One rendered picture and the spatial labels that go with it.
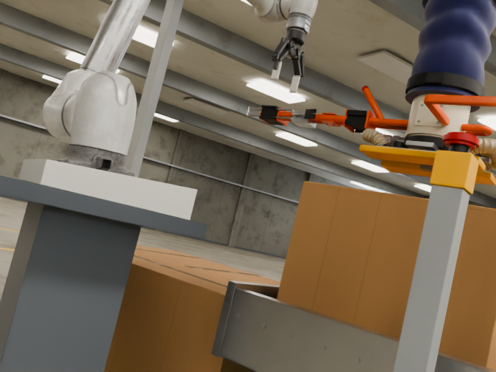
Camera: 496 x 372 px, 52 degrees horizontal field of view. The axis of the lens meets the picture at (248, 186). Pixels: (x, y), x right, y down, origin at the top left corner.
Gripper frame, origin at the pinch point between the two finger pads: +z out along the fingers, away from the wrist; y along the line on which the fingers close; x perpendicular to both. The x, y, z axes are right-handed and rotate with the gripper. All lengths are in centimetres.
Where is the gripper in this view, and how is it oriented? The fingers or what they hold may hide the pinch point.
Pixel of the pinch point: (284, 83)
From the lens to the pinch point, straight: 197.0
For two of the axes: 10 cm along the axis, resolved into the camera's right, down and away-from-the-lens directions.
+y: 5.7, 2.0, 8.0
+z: -2.3, 9.7, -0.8
